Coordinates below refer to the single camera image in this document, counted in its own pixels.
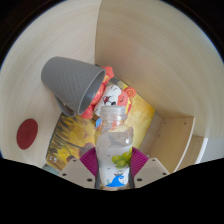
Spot clear printed drink bottle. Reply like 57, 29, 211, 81
94, 105, 135, 191

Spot teal faceted vase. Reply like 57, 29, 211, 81
42, 163, 64, 176

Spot yellow flower painting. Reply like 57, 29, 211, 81
45, 77, 156, 173

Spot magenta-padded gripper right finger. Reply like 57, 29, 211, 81
130, 147, 171, 189

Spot flat round red coaster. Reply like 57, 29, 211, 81
16, 118, 39, 151

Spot red plush animal figure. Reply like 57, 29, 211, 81
79, 65, 138, 121

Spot grey textured cup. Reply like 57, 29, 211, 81
40, 56, 107, 118

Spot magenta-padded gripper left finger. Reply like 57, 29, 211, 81
59, 147, 99, 190

